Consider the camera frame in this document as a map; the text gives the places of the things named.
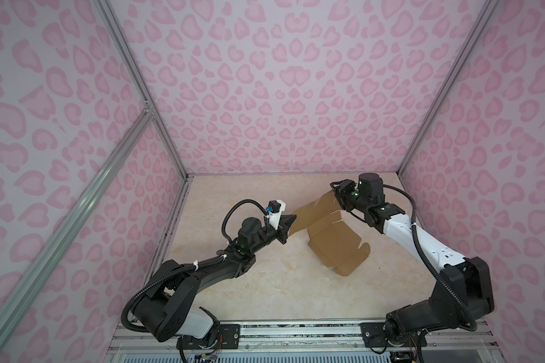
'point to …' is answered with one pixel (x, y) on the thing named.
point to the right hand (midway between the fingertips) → (332, 184)
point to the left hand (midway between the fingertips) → (297, 214)
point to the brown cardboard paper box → (333, 240)
